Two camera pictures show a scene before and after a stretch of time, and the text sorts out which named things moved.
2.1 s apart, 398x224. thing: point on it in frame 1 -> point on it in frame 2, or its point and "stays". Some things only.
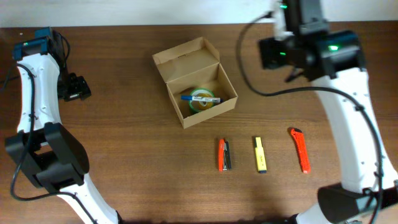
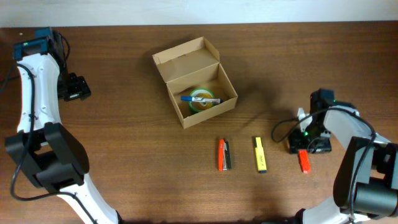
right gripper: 268,50 -> 296,142
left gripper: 80,88 stays
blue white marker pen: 201,99 stays
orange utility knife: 298,137 stays
